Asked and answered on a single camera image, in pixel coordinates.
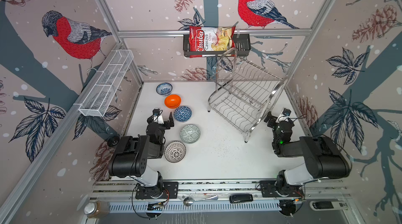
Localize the stainless steel dish rack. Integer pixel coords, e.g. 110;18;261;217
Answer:
208;48;289;142

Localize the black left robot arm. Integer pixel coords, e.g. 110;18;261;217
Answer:
106;108;174;198

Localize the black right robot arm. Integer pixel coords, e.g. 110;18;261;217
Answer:
264;109;351;197

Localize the orange plastic bowl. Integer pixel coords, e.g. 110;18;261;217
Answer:
164;94;182;109

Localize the blue floral white bowl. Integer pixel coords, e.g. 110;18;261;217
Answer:
156;82;173;96

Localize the brown white patterned bowl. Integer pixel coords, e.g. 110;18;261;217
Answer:
164;141;186;163

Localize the black round knob bottle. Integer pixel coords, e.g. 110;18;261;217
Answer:
106;136;120;148

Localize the black remote device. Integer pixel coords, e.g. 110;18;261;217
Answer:
229;194;253;204

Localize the metal spoon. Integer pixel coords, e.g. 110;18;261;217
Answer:
183;195;219;207

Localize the red cassava chips bag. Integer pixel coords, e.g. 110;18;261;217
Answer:
189;26;236;58

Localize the glass jar with silver lid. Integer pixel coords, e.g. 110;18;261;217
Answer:
84;201;110;219

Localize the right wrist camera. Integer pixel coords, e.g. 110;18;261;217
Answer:
277;108;292;122

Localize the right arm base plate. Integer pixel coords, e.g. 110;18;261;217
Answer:
256;180;305;198

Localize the white wire mesh basket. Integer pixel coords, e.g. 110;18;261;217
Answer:
79;49;134;117

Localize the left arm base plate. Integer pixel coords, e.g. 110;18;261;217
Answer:
134;181;179;200

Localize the black wire shelf basket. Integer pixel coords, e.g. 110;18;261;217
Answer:
183;33;251;58

